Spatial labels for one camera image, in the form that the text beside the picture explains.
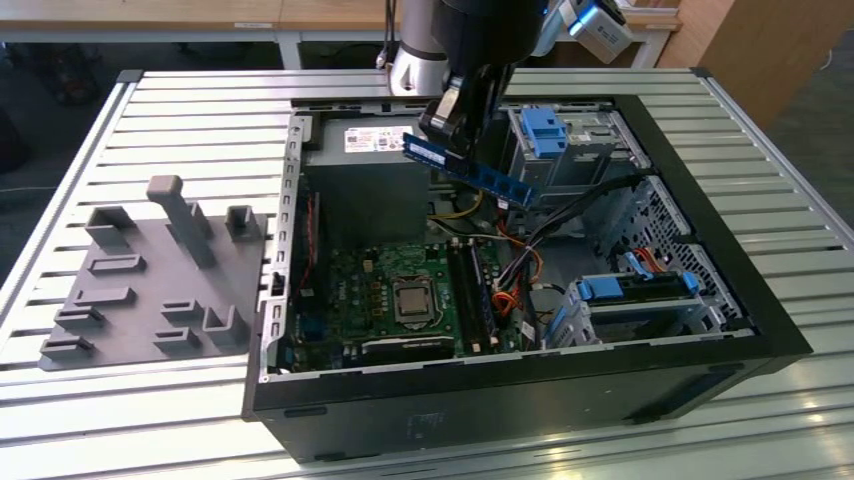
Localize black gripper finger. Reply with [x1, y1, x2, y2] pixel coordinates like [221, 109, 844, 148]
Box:
[417, 74, 468, 150]
[446, 64, 513, 174]

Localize blue RAM stick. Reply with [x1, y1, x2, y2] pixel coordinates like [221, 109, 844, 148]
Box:
[401, 132, 536, 207]

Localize black RAM slot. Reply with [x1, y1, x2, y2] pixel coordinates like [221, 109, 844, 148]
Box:
[444, 238, 482, 353]

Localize blue drive latch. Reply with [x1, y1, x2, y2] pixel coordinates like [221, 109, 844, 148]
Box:
[521, 107, 568, 159]

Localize metal drive cage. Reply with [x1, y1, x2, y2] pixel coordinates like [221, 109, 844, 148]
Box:
[503, 107, 652, 211]

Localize grey power supply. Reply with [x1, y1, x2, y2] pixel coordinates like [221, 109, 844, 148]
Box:
[298, 117, 434, 241]

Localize silver CPU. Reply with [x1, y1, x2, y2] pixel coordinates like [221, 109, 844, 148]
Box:
[397, 288, 433, 321]

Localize CPU socket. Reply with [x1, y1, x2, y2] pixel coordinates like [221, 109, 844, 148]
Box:
[385, 273, 449, 332]

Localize green motherboard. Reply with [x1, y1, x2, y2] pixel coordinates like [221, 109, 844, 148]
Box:
[289, 239, 535, 374]

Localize blue disk carrier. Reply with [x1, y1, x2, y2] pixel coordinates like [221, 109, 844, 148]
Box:
[572, 273, 699, 304]

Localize wooden cabinet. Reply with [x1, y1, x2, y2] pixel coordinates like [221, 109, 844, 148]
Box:
[656, 0, 854, 129]

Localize wooden desk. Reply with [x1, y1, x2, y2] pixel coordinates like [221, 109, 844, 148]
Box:
[0, 0, 681, 69]

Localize black expansion card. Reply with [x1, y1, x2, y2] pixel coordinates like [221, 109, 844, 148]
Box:
[358, 332, 456, 366]

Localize metal disk bay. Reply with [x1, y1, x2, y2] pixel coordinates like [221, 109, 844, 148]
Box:
[543, 272, 741, 351]

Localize grey parts rack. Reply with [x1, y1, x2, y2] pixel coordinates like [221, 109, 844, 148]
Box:
[37, 174, 272, 372]

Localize black PC case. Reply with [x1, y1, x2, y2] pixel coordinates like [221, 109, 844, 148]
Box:
[238, 92, 815, 464]

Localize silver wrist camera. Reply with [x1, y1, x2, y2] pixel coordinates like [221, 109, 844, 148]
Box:
[557, 0, 635, 64]

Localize yellow wires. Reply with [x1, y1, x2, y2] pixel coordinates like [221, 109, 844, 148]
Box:
[425, 187, 485, 221]

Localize black cable bundle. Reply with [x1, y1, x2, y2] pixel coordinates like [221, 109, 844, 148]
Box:
[496, 174, 645, 291]

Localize red wire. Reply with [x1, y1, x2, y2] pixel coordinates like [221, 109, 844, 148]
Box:
[298, 192, 318, 291]

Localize orange wires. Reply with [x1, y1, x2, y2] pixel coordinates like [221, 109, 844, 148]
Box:
[491, 292, 529, 319]

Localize orange data cable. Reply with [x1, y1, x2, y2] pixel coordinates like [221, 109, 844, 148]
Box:
[636, 247, 675, 274]

